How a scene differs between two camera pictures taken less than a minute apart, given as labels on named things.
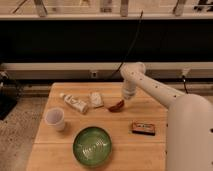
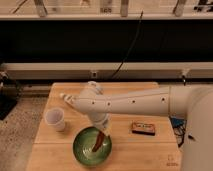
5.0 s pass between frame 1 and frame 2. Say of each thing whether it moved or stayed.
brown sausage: moved
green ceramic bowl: stayed
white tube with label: stayed
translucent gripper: moved
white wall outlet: stayed
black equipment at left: stayed
